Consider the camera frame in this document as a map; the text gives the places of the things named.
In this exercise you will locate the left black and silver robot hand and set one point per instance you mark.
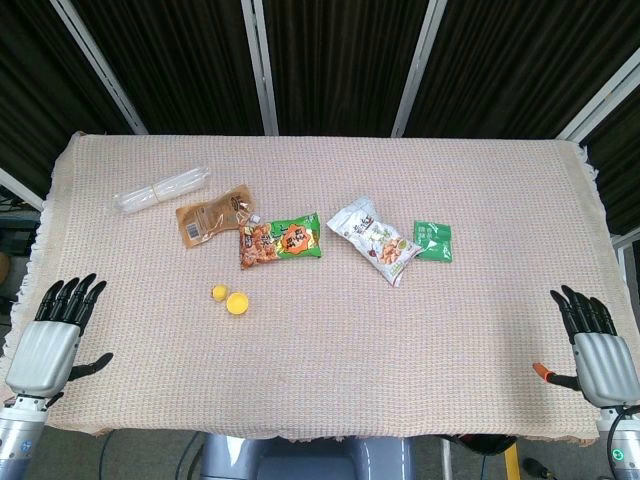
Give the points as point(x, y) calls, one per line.
point(42, 355)

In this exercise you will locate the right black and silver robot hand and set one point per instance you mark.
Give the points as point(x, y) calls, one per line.
point(605, 365)

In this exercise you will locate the small yellow ball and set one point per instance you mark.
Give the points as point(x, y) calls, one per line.
point(219, 293)

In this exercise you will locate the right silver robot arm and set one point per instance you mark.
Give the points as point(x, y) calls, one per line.
point(622, 450)

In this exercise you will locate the yellow bar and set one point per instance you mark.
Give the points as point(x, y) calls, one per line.
point(510, 462)

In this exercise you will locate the black rounded object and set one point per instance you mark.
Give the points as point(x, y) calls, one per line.
point(480, 444)

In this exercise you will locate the black curtain panel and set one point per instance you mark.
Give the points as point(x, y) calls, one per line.
point(620, 175)
point(340, 65)
point(40, 90)
point(510, 65)
point(175, 65)

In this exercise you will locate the clear plastic bag bundle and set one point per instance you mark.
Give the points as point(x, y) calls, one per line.
point(155, 191)

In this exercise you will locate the small green packet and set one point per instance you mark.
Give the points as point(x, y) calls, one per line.
point(434, 242)

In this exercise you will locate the brown snack packet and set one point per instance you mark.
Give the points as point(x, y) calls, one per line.
point(210, 217)

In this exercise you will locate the green and orange snack packet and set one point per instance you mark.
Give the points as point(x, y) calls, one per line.
point(282, 242)

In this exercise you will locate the white snack packet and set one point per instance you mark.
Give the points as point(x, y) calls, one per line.
point(370, 235)

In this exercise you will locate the pink woven tablecloth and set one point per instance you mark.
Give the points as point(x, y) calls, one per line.
point(325, 360)

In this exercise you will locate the grey robot torso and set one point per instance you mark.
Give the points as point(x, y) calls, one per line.
point(310, 460)

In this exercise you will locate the white frame post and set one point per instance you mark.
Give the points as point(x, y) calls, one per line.
point(600, 97)
point(100, 60)
point(20, 187)
point(260, 65)
point(417, 70)

